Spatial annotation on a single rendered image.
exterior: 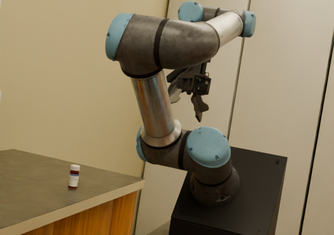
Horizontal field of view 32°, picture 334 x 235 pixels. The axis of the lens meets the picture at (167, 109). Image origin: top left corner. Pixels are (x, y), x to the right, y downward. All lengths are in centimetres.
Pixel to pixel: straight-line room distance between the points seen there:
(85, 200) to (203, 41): 95
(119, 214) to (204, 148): 95
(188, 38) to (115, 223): 130
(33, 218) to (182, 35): 80
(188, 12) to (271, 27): 253
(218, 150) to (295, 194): 263
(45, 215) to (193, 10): 78
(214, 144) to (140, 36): 43
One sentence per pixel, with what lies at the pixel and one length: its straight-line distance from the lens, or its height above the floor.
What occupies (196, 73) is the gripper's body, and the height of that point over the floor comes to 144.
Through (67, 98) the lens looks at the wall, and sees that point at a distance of 329.
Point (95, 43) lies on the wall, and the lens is 348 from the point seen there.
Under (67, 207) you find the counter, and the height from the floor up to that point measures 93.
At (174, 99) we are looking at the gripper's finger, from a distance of 174.
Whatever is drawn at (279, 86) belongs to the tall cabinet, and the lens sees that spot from 415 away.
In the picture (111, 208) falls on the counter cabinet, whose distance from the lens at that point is 237.
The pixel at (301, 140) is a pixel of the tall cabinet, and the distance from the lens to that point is 414.
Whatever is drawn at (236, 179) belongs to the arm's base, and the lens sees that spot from 174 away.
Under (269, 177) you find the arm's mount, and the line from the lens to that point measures 179.
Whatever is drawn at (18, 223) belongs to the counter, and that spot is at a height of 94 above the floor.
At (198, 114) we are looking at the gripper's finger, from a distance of 184.
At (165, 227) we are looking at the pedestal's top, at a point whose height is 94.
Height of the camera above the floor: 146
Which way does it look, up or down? 5 degrees down
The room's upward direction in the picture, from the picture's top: 9 degrees clockwise
